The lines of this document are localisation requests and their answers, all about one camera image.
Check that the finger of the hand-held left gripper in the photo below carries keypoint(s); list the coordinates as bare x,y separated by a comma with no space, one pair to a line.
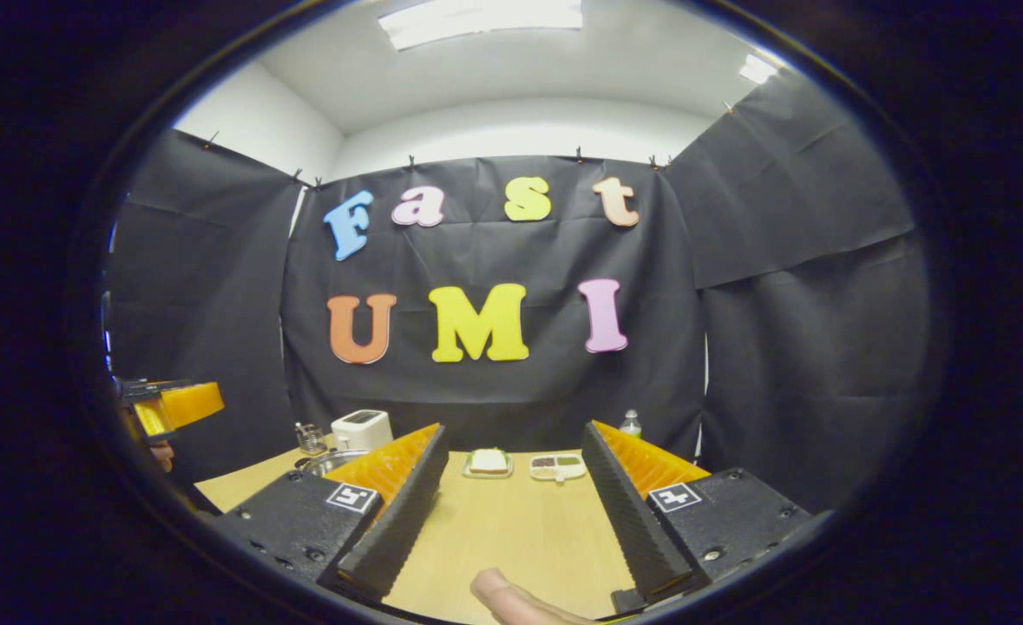
190,406

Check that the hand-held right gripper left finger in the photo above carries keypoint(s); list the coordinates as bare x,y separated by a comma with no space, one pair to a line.
398,529

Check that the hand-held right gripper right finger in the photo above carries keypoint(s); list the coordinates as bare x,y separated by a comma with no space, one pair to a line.
641,529

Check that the stainless steel pot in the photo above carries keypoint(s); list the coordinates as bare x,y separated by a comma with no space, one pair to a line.
337,460

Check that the white toaster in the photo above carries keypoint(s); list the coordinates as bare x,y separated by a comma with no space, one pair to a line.
362,431

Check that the green label drink bottle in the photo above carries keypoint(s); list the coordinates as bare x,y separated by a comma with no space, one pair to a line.
631,425

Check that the white divided bean tray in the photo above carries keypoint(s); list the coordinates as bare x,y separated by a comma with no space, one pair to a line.
557,467

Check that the sandwich on plate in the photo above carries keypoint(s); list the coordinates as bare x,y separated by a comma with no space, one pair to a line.
488,463

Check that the small ceiling light panel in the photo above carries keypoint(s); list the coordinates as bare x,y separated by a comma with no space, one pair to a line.
758,69

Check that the large ceiling light panel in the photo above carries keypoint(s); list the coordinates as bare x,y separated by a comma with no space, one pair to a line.
481,22

